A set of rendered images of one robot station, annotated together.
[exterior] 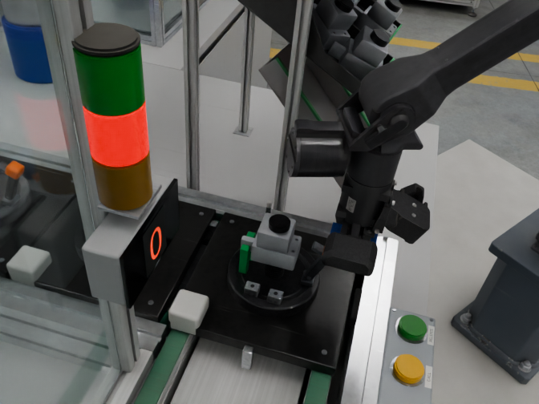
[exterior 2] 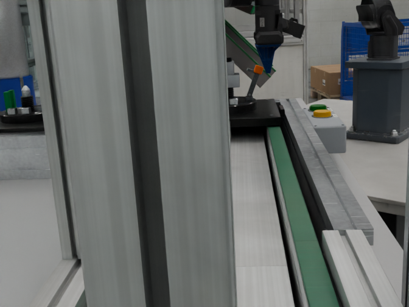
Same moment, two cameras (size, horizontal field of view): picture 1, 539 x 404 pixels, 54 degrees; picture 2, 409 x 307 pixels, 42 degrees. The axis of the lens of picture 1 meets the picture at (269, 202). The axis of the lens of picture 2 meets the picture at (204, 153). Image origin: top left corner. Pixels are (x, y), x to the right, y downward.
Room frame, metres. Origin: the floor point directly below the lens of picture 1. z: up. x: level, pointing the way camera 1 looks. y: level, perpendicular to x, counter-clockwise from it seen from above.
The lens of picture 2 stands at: (-0.75, 0.20, 1.21)
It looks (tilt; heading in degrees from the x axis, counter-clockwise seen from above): 15 degrees down; 353
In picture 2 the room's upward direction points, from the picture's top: 3 degrees counter-clockwise
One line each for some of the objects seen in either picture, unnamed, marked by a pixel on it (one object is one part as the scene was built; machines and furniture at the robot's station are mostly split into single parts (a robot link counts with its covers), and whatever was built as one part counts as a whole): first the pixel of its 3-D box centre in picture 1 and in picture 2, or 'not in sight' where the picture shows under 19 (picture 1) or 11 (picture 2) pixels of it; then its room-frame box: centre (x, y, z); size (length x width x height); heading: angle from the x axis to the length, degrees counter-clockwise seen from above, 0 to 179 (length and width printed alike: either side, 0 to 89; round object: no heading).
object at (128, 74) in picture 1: (110, 73); not in sight; (0.37, 0.14, 1.38); 0.05 x 0.05 x 0.05
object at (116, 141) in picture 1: (117, 126); not in sight; (0.37, 0.14, 1.33); 0.05 x 0.05 x 0.05
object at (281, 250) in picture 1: (270, 236); (221, 72); (0.54, -0.01, 1.06); 0.08 x 0.04 x 0.07; 79
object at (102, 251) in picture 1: (122, 165); not in sight; (0.37, 0.14, 1.29); 0.12 x 0.05 x 0.25; 169
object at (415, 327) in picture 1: (411, 329); (318, 109); (0.48, -0.23, 0.96); 0.04 x 0.04 x 0.02
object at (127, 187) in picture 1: (123, 172); not in sight; (0.37, 0.14, 1.28); 0.05 x 0.05 x 0.05
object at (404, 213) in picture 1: (403, 209); (290, 25); (0.51, -0.17, 1.16); 0.07 x 0.07 x 0.06; 80
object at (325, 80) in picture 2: not in sight; (366, 82); (5.56, -2.64, 0.20); 1.20 x 0.80 x 0.41; 88
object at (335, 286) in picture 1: (272, 284); (228, 112); (0.53, -0.02, 0.96); 0.24 x 0.24 x 0.02; 79
